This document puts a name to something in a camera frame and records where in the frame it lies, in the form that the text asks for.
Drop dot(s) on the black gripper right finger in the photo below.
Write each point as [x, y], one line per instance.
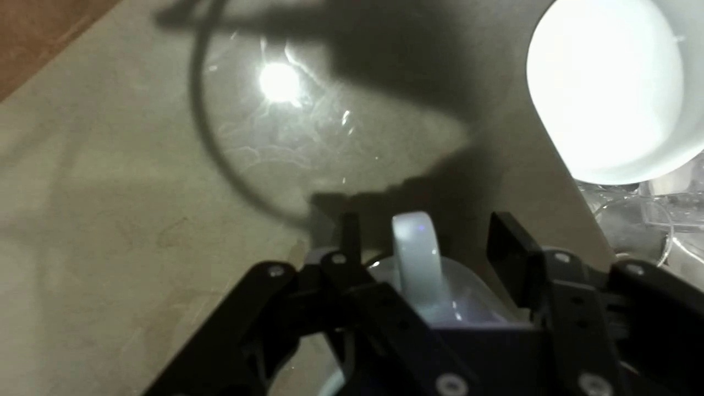
[624, 330]

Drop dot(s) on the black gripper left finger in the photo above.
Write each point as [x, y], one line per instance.
[294, 322]

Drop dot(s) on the large white mug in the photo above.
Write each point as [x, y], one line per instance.
[416, 256]

